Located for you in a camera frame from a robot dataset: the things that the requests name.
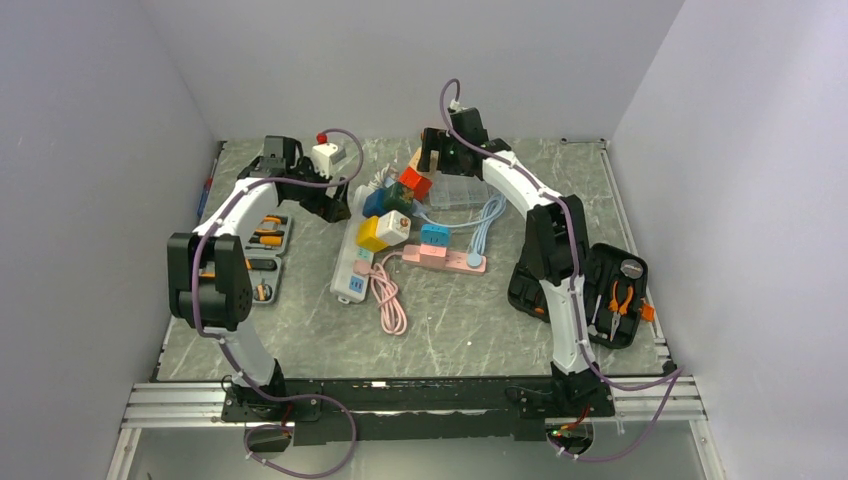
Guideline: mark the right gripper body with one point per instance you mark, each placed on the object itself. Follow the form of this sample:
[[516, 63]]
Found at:
[[450, 149]]

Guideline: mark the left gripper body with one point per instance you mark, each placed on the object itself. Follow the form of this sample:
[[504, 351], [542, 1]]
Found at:
[[312, 196]]

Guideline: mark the beige cube socket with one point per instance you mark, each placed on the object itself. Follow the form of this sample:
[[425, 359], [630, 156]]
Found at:
[[424, 163]]

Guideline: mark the clear plastic organizer box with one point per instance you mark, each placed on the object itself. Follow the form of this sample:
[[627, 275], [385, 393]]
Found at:
[[456, 191]]

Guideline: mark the blue cube socket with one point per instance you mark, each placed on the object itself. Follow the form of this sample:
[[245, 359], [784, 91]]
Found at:
[[375, 204]]

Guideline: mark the yellow cube socket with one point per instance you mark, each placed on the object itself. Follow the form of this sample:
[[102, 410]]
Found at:
[[367, 237]]

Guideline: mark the red cube socket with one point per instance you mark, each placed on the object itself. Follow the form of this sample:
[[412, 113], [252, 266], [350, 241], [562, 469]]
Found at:
[[419, 184]]

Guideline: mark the white cube socket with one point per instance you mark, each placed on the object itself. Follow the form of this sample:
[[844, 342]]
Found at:
[[393, 228]]

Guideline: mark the dark green cube socket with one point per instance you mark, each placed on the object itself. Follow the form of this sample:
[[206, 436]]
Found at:
[[399, 197]]

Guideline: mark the grey tool tray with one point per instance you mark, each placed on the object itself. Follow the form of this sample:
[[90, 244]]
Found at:
[[264, 256]]

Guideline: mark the white power strip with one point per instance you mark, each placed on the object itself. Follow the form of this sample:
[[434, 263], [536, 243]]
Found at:
[[350, 277]]

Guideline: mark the light blue plug adapter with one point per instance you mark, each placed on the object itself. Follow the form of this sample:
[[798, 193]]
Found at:
[[435, 235]]

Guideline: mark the light blue power strip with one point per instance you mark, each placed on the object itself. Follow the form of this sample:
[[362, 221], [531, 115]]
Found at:
[[491, 211]]

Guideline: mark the pink power strip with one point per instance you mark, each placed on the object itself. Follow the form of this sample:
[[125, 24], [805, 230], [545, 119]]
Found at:
[[393, 318]]

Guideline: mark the black tool case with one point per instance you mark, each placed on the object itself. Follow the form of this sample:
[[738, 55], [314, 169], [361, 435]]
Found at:
[[615, 294]]

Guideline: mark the pink cube socket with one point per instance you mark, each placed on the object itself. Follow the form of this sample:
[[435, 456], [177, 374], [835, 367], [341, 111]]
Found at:
[[432, 253]]

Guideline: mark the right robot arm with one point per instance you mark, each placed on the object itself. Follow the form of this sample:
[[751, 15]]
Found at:
[[550, 252]]

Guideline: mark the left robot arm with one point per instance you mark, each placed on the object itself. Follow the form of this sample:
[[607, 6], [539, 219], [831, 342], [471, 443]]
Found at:
[[208, 279]]

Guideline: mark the blue red pen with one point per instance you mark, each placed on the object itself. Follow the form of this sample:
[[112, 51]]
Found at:
[[205, 190]]

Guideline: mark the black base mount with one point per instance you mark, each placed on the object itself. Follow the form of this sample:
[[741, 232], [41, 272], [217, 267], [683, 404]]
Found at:
[[520, 407]]

